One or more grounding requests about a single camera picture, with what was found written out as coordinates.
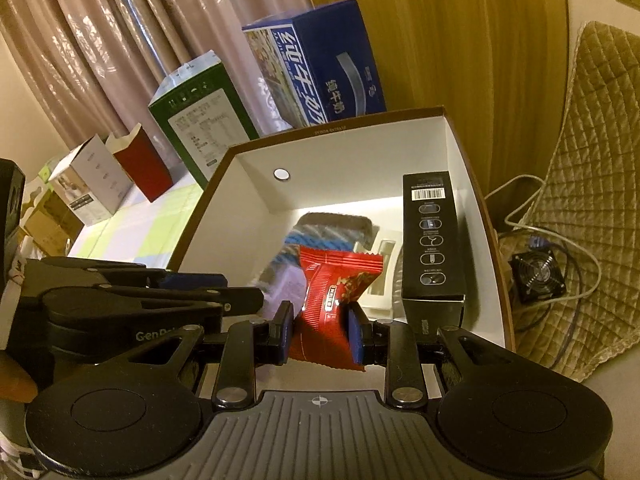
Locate white cable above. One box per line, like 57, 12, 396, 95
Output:
492, 174, 602, 307

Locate black cooling fan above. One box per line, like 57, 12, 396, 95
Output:
508, 252, 567, 304

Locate quilted chair cushion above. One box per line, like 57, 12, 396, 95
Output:
499, 20, 640, 382

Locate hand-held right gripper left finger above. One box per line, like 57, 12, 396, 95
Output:
106, 301, 296, 411

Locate grey knitted sock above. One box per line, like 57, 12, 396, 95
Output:
272, 212, 377, 282

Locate blue milk carton box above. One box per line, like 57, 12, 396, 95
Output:
241, 0, 387, 131

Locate cardboard box with white hanger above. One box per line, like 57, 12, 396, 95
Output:
19, 180, 83, 257

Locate dark red carton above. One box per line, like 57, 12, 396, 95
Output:
104, 122, 174, 204

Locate brown cardboard box white inside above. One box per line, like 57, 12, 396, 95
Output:
167, 105, 516, 352

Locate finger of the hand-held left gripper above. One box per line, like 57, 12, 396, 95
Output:
42, 285, 265, 319
26, 256, 227, 289

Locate person's left hand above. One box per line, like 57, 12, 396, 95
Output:
0, 350, 39, 404

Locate black product box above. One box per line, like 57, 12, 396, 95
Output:
402, 170, 467, 337

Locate beige curtain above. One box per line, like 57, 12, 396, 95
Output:
0, 0, 321, 161

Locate white photo product box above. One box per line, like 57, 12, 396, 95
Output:
48, 133, 134, 226

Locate green milk carton box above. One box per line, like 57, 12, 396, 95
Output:
147, 51, 260, 189

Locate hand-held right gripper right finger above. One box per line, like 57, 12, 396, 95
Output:
348, 304, 542, 411

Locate red snack packet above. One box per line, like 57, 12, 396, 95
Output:
289, 245, 385, 372

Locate cream hair claw clip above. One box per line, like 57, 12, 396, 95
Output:
357, 237, 404, 312

